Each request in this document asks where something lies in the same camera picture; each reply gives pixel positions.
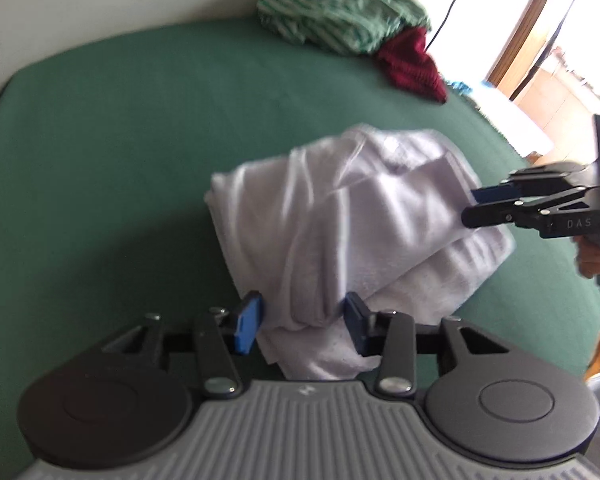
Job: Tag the green white striped shirt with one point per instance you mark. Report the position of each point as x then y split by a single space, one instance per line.
330 10

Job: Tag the dark red knit sweater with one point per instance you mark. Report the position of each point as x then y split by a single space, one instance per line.
415 67

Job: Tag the wooden door frame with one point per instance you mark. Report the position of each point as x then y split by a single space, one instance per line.
525 30

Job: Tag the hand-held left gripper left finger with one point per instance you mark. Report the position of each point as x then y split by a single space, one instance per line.
247 320

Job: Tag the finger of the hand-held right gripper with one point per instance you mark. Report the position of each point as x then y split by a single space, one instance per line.
492 194
485 216

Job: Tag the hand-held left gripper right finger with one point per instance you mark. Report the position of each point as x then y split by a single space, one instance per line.
354 322

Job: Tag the person's right hand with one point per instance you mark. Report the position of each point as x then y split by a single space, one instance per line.
592 257

